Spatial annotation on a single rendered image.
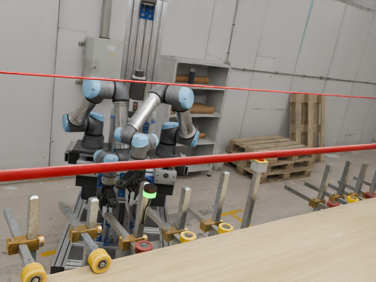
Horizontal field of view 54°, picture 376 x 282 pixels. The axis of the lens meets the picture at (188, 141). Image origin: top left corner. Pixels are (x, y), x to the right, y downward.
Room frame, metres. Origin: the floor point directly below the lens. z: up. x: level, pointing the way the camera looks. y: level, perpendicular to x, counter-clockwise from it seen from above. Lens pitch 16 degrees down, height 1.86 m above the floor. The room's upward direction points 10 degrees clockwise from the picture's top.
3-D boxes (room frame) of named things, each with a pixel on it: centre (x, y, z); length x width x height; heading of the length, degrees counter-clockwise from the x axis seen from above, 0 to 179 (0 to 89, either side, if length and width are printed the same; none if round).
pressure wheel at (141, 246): (1.49, 0.12, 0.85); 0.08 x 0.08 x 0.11
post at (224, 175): (1.92, -0.23, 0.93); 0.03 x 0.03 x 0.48; 38
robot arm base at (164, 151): (2.41, 0.13, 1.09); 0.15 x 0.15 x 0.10
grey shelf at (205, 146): (4.76, 0.09, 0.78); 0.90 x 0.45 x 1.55; 130
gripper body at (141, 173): (1.68, 0.22, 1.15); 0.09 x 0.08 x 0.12; 148
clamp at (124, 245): (1.60, 0.18, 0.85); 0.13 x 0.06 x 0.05; 128
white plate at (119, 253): (1.65, 0.15, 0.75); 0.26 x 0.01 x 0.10; 128
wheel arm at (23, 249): (1.31, 0.61, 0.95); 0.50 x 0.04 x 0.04; 38
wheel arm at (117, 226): (1.64, 0.23, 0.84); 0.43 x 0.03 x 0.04; 38
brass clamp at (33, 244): (1.29, 0.58, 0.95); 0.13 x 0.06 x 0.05; 128
